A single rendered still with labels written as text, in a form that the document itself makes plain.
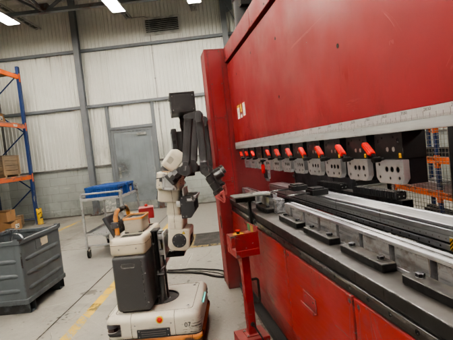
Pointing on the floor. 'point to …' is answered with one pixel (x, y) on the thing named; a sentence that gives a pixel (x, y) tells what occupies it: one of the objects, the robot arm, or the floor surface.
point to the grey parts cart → (104, 216)
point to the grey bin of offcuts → (29, 267)
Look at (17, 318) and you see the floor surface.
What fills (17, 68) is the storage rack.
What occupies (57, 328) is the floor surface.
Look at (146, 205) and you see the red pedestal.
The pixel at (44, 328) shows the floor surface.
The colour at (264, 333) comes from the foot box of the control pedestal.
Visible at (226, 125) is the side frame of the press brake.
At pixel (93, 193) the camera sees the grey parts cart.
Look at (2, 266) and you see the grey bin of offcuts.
